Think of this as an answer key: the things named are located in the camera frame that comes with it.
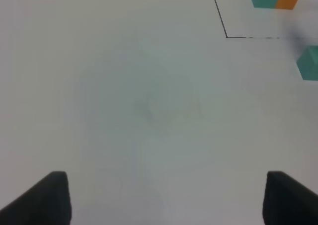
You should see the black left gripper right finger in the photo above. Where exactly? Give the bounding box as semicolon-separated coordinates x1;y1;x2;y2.
262;171;318;225

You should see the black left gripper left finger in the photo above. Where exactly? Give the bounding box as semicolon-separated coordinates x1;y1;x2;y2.
0;171;72;225

